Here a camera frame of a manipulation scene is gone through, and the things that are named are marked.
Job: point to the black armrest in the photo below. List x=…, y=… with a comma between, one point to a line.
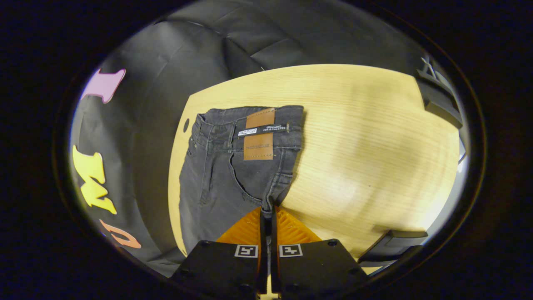
x=441, y=104
x=395, y=242

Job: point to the dark grey jeans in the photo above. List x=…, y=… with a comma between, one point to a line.
x=216, y=183

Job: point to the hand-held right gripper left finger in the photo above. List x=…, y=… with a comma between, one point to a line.
x=216, y=266

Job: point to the black backdrop cloth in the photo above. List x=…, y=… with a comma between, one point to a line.
x=166, y=62

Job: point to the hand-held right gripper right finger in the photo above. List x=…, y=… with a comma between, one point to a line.
x=316, y=266

